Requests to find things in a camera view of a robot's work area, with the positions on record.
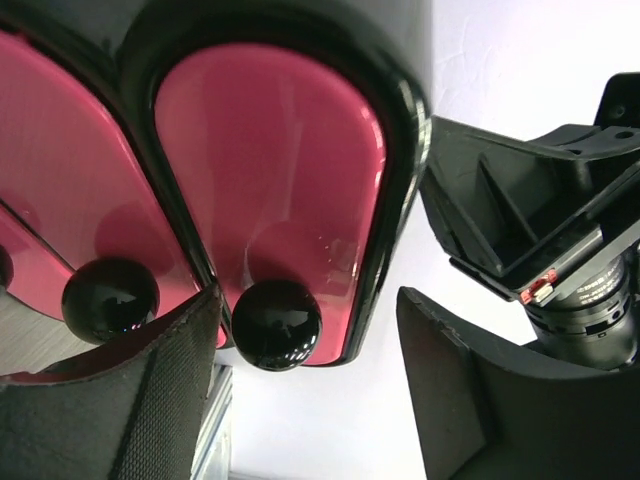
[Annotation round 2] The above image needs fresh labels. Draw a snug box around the pink middle drawer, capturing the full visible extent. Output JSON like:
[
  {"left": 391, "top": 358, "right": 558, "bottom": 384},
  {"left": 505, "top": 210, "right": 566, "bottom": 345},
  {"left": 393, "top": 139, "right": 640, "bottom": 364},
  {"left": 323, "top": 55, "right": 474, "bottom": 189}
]
[{"left": 1, "top": 34, "right": 199, "bottom": 344}]

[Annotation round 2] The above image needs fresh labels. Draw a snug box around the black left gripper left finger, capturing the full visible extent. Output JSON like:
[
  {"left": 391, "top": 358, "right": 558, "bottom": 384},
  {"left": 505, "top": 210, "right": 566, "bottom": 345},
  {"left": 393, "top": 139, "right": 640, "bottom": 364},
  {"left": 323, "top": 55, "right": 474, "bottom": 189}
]
[{"left": 1, "top": 287, "right": 221, "bottom": 479}]

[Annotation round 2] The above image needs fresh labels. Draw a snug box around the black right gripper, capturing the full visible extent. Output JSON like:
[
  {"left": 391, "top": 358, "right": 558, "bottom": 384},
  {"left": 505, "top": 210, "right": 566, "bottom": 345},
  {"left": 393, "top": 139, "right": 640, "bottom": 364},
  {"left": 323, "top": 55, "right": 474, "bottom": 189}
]
[{"left": 420, "top": 73, "right": 639, "bottom": 370}]

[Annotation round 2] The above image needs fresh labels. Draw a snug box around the pink drawer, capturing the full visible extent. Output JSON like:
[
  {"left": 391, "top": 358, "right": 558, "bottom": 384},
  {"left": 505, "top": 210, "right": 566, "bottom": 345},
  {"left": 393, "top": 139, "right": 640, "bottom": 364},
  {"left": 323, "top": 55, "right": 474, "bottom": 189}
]
[
  {"left": 1, "top": 206, "right": 70, "bottom": 316},
  {"left": 154, "top": 43, "right": 387, "bottom": 366},
  {"left": 1, "top": 34, "right": 199, "bottom": 344}
]

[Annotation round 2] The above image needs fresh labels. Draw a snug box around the pink top drawer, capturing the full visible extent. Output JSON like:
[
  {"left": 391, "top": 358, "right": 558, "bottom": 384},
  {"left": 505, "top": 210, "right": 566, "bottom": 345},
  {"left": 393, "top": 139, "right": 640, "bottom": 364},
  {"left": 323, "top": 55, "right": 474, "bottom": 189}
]
[{"left": 154, "top": 43, "right": 387, "bottom": 366}]

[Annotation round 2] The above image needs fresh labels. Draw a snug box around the pink bottom drawer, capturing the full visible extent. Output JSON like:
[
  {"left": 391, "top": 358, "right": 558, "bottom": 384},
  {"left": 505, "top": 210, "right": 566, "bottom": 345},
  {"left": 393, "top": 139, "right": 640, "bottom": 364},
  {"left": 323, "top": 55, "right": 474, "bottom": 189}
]
[{"left": 1, "top": 206, "right": 70, "bottom": 316}]

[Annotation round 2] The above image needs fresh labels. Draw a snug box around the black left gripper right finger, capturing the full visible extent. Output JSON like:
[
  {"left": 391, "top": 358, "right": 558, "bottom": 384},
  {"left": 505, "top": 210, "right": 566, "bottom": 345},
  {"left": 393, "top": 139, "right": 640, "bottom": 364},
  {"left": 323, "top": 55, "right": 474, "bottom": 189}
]
[{"left": 396, "top": 287, "right": 639, "bottom": 479}]

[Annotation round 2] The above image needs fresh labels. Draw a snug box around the black drawer organizer box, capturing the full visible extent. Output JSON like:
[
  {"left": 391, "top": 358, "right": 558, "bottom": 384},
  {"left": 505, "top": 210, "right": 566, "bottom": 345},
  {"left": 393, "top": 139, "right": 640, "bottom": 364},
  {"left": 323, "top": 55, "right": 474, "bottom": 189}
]
[{"left": 1, "top": 1, "right": 429, "bottom": 372}]

